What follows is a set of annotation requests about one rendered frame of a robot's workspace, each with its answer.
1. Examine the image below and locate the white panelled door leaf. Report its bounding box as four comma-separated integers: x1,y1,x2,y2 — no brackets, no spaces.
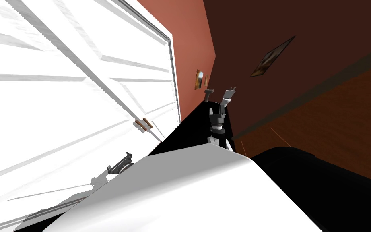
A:
8,0,182,142
0,0,162,232

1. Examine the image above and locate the large framed wall picture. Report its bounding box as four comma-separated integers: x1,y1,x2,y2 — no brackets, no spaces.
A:
249,35,297,78

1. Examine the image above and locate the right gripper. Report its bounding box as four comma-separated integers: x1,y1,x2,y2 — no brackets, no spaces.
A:
204,86,237,118

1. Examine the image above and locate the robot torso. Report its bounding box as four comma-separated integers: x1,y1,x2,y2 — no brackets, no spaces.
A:
42,143,323,232

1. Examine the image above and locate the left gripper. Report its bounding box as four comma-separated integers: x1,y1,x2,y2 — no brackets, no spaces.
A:
107,152,133,175

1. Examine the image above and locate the framed picture with pale patch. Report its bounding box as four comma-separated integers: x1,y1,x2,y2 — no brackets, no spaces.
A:
194,69,205,91

